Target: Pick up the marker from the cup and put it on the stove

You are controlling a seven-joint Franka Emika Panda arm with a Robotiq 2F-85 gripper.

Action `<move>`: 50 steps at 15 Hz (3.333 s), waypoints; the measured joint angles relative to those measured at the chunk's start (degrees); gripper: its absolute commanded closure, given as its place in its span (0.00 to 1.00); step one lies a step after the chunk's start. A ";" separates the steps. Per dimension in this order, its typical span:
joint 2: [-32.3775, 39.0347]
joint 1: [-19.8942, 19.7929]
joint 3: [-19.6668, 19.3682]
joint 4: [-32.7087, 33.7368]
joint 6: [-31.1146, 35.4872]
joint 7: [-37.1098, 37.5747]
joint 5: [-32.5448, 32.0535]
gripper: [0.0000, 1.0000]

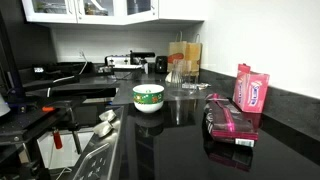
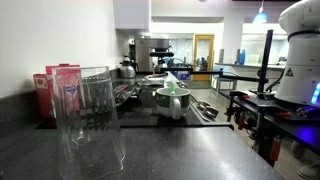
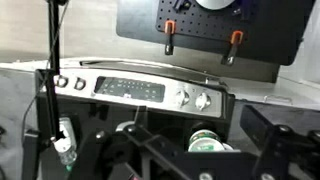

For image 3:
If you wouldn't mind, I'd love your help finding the black camera stand pole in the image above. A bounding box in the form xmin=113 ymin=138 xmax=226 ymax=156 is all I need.
xmin=45 ymin=0 xmax=66 ymax=143

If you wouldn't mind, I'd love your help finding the black perforated pegboard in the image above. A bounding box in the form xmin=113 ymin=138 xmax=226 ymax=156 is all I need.
xmin=155 ymin=0 xmax=265 ymax=43

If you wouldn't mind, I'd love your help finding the orange and black clamp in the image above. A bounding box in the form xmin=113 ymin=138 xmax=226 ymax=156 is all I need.
xmin=163 ymin=19 xmax=177 ymax=56
xmin=221 ymin=30 xmax=245 ymax=67

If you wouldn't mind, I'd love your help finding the thin grey cable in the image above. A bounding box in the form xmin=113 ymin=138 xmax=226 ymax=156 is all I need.
xmin=21 ymin=0 xmax=71 ymax=144

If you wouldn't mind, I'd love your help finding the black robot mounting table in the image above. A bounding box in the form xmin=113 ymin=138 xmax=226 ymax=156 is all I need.
xmin=116 ymin=0 xmax=316 ymax=67

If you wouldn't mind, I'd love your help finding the silver stove knob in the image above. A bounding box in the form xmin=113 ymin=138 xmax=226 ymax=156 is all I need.
xmin=73 ymin=77 xmax=87 ymax=91
xmin=194 ymin=92 xmax=212 ymax=111
xmin=175 ymin=90 xmax=191 ymax=108
xmin=55 ymin=75 xmax=69 ymax=88

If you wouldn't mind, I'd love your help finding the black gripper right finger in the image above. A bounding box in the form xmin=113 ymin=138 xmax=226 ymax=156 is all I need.
xmin=239 ymin=104 xmax=320 ymax=180

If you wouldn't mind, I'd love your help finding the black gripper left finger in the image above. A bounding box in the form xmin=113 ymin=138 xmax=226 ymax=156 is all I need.
xmin=69 ymin=122 xmax=188 ymax=180

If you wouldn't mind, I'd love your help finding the metal cabinet handle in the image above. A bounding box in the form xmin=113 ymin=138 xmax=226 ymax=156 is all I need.
xmin=263 ymin=94 xmax=294 ymax=105

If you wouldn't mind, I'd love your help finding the white and green mug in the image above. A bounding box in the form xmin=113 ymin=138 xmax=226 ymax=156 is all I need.
xmin=187 ymin=128 xmax=234 ymax=153

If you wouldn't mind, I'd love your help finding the small clear plastic bottle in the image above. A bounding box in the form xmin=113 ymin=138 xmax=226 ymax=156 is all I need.
xmin=53 ymin=136 xmax=79 ymax=168

